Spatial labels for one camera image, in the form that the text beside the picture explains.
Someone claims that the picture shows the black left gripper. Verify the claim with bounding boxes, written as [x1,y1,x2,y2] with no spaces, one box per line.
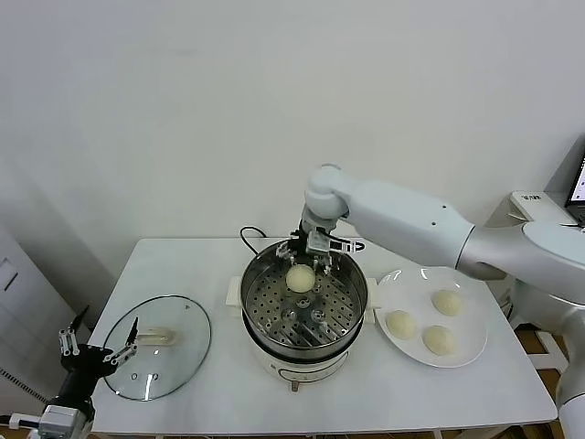
[57,305,141,406]

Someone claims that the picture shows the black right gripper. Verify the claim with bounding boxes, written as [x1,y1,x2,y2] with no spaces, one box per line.
[275,219,337,275]

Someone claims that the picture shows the round white steamed baozi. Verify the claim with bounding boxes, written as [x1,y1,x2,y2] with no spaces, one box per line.
[431,289,465,317]
[386,309,420,340]
[285,263,316,294]
[421,325,458,357]

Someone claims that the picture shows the round glass pot lid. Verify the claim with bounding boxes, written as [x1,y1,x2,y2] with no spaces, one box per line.
[100,294,214,402]

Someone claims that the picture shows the stainless steel steamer basket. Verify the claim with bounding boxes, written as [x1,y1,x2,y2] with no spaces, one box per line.
[225,238,383,351]

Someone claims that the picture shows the white electric cooker base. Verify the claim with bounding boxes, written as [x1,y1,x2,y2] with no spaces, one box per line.
[232,304,378,393]

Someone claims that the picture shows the large white plate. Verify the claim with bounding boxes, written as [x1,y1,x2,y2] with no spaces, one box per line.
[375,266,489,369]

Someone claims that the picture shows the white side desk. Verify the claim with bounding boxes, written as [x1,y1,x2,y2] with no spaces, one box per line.
[484,189,585,230]

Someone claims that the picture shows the black laptop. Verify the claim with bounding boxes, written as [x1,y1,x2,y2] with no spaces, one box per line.
[564,136,585,226]

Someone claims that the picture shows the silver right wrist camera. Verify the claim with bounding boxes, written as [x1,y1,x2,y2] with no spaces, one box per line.
[306,230,367,255]

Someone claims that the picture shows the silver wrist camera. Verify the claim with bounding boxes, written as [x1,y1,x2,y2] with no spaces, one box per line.
[38,404,92,435]
[306,230,367,255]

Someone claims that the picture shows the black cooker power cable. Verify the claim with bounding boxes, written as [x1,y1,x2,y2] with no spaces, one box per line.
[239,226,269,257]

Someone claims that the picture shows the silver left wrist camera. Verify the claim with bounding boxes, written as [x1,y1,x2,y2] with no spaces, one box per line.
[38,404,92,435]

